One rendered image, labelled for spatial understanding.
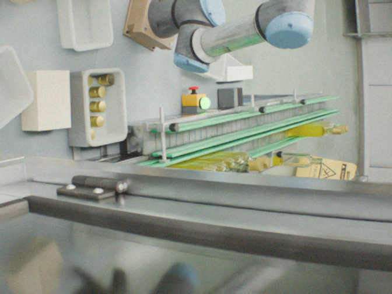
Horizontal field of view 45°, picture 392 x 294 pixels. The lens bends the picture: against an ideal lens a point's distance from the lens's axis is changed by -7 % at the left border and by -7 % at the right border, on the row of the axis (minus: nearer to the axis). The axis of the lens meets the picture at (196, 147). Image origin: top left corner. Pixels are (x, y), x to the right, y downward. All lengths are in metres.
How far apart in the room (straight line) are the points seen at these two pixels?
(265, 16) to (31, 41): 0.65
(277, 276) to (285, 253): 0.03
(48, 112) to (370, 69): 6.34
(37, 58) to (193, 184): 1.08
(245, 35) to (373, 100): 6.10
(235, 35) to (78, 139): 0.54
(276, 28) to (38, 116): 0.65
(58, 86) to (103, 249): 1.10
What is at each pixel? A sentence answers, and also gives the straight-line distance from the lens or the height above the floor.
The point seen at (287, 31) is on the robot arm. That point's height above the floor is 1.40.
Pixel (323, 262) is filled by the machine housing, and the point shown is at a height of 1.79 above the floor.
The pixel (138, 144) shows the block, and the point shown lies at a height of 0.87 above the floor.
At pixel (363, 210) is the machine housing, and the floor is 1.79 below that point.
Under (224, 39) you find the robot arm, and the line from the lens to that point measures 1.41.
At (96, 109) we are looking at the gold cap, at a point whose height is 0.80.
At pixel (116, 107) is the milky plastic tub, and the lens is 1.58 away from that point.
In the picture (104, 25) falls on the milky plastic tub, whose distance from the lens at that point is 1.57.
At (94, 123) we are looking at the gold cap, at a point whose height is 0.81.
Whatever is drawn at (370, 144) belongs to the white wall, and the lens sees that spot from 7.47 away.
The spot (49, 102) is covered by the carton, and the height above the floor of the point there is 0.83.
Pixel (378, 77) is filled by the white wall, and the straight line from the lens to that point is 7.35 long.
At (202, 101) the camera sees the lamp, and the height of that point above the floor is 0.84.
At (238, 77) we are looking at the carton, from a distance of 2.24.
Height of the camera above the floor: 1.87
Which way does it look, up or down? 33 degrees down
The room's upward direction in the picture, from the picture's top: 93 degrees clockwise
